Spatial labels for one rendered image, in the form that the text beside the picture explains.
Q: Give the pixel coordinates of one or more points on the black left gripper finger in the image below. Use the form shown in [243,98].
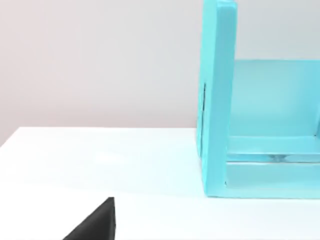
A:
[100,222]

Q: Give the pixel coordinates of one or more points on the light blue rack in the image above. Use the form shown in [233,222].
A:
[217,125]

